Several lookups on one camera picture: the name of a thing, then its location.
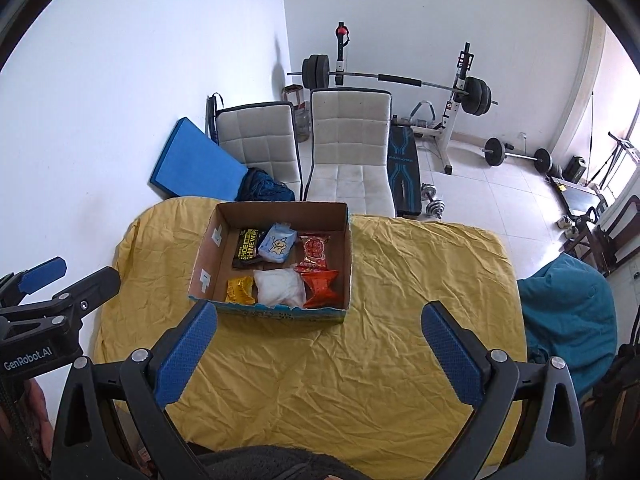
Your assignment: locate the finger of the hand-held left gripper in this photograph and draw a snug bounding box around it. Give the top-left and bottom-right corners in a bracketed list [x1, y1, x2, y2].
[0, 256, 67, 309]
[46, 266, 122, 322]

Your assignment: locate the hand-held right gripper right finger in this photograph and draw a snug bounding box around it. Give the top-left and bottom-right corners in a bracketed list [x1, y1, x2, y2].
[421, 301, 587, 480]

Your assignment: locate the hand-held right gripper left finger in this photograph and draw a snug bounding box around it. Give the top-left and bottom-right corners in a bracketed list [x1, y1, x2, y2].
[51, 302, 219, 480]

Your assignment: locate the yellow snack packet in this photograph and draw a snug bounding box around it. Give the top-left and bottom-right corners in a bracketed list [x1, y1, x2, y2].
[225, 276, 255, 306]

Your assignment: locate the cardboard box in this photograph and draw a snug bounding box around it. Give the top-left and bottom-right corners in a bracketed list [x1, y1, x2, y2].
[188, 201, 350, 325]

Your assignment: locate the white soft bag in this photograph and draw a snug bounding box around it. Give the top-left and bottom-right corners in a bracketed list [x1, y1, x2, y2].
[253, 267, 306, 307]

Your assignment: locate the black wipes packet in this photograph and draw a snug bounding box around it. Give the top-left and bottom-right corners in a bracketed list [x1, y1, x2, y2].
[232, 228, 271, 269]

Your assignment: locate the light blue tissue pack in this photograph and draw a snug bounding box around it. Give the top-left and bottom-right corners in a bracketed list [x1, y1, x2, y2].
[258, 222, 297, 264]

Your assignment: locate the orange snack packet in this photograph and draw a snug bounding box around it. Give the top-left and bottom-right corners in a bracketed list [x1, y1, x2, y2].
[299, 269, 340, 309]

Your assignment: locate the red snack packet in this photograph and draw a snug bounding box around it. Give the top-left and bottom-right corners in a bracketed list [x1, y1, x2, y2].
[294, 231, 333, 273]

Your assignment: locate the person's left forearm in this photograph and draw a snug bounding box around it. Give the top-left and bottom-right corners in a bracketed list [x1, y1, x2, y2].
[22, 377, 53, 466]

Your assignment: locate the yellow table cloth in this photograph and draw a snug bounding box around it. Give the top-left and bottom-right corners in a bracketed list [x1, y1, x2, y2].
[92, 197, 531, 466]

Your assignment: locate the teal bean bag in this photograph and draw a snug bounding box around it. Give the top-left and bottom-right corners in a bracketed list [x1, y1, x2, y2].
[516, 252, 618, 401]

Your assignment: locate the dark fleece clothing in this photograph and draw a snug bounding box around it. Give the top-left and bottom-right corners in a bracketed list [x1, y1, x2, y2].
[187, 442, 371, 480]

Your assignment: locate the chrome dumbbell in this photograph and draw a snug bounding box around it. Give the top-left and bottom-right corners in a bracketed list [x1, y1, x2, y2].
[421, 183, 445, 219]

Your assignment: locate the blue foam mat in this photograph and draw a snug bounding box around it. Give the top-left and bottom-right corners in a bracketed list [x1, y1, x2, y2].
[147, 117, 249, 202]

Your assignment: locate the dark blue bag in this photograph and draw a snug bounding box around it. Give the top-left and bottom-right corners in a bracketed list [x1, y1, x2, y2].
[235, 167, 296, 203]

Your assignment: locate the black weight bench pad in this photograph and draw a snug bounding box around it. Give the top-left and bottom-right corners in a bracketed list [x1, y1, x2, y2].
[387, 125, 422, 218]

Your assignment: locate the black treadmill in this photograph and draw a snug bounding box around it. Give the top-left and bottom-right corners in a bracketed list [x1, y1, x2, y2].
[550, 175, 608, 216]

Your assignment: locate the dark wooden chair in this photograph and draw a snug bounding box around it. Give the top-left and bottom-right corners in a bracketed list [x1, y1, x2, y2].
[580, 195, 640, 276]

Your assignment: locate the short barbell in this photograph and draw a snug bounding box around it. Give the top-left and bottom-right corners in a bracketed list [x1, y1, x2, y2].
[482, 137, 553, 172]

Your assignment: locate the small white padded chair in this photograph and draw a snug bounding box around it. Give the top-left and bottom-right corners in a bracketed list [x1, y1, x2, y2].
[215, 101, 303, 201]

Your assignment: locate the black speaker box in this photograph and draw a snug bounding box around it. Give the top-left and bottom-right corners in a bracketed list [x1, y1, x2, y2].
[565, 155, 587, 183]

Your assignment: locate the large white padded chair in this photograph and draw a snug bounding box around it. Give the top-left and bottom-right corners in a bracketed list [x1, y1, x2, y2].
[304, 88, 397, 218]

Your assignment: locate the black tripod stand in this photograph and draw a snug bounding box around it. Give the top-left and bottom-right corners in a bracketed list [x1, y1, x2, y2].
[590, 131, 640, 191]

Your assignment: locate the white barbell rack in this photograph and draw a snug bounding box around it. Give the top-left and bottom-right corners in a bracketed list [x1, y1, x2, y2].
[332, 22, 476, 176]

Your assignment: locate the small brown stool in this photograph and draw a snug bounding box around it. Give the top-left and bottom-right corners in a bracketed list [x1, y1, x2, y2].
[282, 85, 306, 111]

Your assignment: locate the long barbell with plates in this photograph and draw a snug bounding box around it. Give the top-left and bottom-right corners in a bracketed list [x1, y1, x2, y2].
[286, 54, 499, 116]

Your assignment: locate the black folded frame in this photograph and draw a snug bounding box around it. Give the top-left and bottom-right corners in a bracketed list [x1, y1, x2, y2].
[206, 93, 223, 146]

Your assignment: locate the grey handle attachment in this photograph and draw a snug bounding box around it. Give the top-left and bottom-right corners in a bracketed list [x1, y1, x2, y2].
[409, 100, 437, 128]

